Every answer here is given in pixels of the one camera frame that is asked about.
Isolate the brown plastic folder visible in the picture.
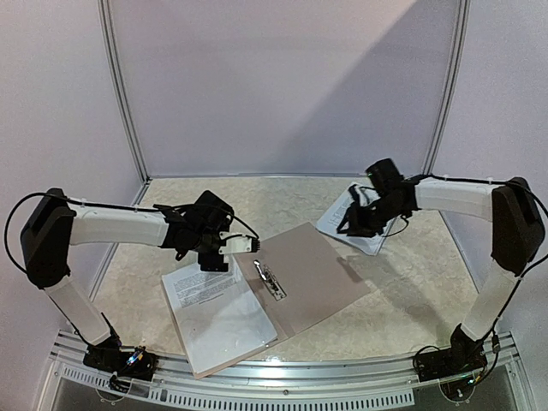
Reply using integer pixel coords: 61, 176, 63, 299
192, 221, 372, 381

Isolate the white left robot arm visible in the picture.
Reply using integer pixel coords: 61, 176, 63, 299
18, 188, 255, 372

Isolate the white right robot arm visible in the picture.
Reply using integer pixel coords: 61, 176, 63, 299
337, 158, 547, 373

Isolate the metal folder clip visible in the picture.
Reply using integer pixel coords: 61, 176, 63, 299
253, 259, 287, 301

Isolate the white paper stack remainder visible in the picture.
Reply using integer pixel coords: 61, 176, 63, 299
316, 182, 384, 256

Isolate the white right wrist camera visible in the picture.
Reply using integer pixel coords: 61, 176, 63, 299
348, 183, 374, 206

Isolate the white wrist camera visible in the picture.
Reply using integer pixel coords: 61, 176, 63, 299
218, 232, 260, 255
348, 183, 374, 206

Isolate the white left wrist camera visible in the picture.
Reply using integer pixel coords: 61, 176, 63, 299
218, 232, 260, 255

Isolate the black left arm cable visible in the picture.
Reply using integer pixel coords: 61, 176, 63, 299
3, 191, 261, 275

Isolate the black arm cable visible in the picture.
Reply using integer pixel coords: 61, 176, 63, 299
384, 173, 548, 356
3, 191, 261, 275

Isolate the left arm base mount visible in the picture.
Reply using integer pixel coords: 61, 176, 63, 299
83, 346, 158, 394

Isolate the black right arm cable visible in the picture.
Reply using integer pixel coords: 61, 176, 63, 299
384, 173, 548, 356

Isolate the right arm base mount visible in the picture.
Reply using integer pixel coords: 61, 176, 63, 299
412, 345, 500, 387

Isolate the right aluminium frame post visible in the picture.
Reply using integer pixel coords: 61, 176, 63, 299
422, 0, 471, 174

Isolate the aluminium frame post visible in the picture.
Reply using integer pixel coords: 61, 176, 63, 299
98, 0, 151, 184
422, 0, 471, 174

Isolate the left aluminium frame post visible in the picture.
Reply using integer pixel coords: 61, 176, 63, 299
98, 0, 151, 184

